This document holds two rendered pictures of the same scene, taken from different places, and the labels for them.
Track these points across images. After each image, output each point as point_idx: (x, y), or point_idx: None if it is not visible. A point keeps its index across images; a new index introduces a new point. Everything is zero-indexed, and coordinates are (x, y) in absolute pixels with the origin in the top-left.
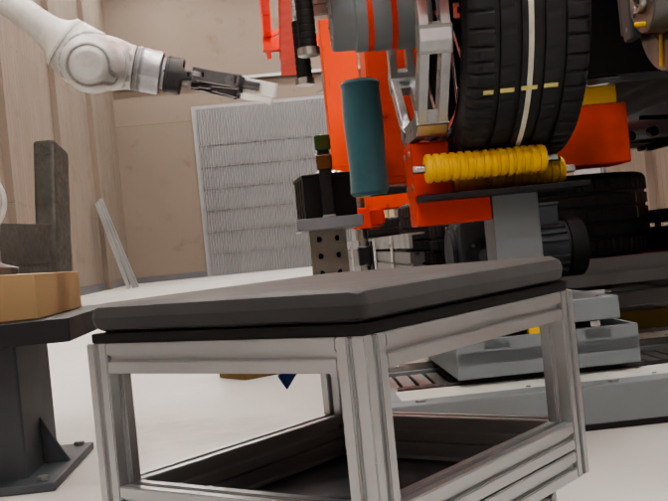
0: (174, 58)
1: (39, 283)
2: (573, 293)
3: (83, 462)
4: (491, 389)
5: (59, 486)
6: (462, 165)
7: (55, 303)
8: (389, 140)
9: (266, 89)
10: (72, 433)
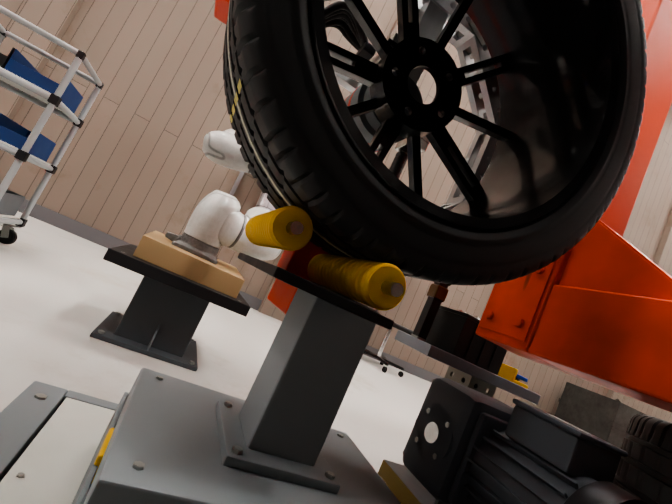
0: None
1: (149, 243)
2: (257, 487)
3: (158, 360)
4: (52, 451)
5: (100, 340)
6: (251, 223)
7: (174, 267)
8: (501, 293)
9: None
10: (249, 382)
